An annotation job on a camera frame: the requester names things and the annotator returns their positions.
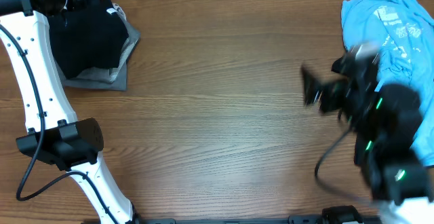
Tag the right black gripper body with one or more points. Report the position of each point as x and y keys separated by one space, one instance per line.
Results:
x=327 y=95

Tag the black t-shirt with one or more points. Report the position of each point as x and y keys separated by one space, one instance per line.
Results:
x=87 y=38

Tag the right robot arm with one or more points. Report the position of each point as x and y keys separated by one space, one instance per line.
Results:
x=385 y=122

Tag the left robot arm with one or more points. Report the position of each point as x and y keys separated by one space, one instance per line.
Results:
x=54 y=135

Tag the white folded garment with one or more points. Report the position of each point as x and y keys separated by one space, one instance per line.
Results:
x=117 y=9

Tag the light blue t-shirt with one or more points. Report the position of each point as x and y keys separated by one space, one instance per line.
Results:
x=403 y=29

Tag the grey folded shorts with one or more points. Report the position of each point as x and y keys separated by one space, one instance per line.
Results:
x=106 y=79

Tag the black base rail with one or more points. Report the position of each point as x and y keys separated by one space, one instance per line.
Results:
x=296 y=219

